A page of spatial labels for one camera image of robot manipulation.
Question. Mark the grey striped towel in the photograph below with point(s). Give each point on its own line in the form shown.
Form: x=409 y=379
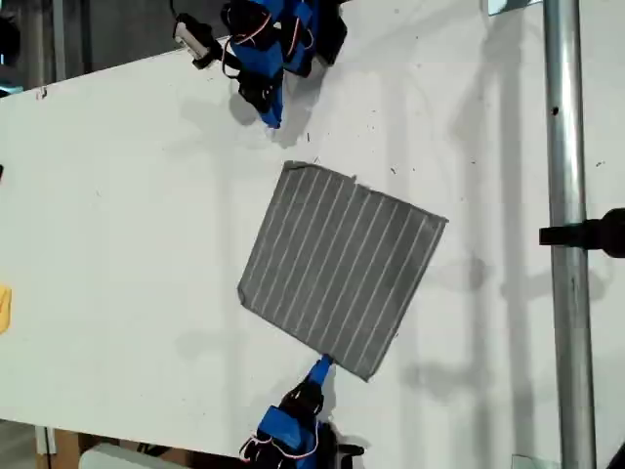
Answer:
x=342 y=268

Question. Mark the white box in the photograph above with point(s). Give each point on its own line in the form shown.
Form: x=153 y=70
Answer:
x=122 y=456

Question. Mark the small metal table clip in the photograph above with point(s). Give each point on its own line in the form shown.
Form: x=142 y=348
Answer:
x=42 y=93

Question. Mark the brown board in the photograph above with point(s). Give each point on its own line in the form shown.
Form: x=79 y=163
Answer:
x=66 y=442

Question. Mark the black clamp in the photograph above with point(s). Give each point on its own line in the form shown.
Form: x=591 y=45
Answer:
x=586 y=234

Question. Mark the yellow object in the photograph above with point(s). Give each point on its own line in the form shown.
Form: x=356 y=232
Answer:
x=5 y=310

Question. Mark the grey metal frame bar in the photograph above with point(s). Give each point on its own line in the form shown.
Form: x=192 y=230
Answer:
x=59 y=39

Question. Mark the steel post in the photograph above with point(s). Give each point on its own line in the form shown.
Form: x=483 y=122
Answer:
x=566 y=146

